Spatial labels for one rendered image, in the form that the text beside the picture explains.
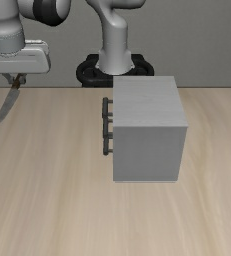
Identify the grey knife with brown handle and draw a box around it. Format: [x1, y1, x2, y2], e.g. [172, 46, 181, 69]
[0, 73, 24, 125]

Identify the grey cabinet with drawers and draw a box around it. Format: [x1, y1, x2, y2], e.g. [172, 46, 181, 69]
[101, 75, 189, 183]

